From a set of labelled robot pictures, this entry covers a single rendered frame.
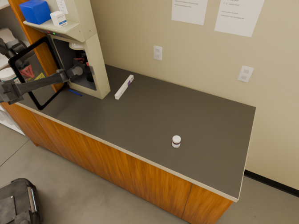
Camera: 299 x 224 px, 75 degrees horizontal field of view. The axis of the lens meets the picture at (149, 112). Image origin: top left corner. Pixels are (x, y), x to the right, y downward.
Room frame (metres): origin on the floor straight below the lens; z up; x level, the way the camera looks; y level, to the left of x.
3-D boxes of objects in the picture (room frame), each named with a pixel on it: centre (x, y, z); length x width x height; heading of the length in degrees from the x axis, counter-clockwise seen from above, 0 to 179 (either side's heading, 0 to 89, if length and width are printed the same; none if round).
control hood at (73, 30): (1.11, 0.52, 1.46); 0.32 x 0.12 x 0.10; 61
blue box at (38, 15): (1.15, 0.59, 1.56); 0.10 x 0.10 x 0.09; 61
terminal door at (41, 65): (1.08, 0.69, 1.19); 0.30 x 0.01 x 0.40; 157
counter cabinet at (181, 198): (1.13, 0.31, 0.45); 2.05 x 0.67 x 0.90; 61
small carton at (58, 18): (1.07, 0.45, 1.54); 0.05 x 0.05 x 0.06; 54
